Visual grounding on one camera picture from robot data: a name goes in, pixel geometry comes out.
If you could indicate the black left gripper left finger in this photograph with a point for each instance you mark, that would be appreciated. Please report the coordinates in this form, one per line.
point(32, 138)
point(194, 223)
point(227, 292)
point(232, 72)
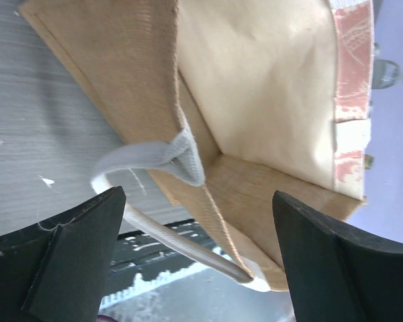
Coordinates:
point(56, 270)

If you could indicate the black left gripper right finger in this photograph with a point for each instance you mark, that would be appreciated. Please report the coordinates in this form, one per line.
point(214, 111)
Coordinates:
point(335, 271)

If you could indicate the tan canvas tote bag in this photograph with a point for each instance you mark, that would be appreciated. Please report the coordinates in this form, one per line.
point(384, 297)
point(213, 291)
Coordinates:
point(225, 103)

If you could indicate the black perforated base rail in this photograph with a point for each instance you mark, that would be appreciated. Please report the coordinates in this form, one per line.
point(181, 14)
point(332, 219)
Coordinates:
point(136, 249)

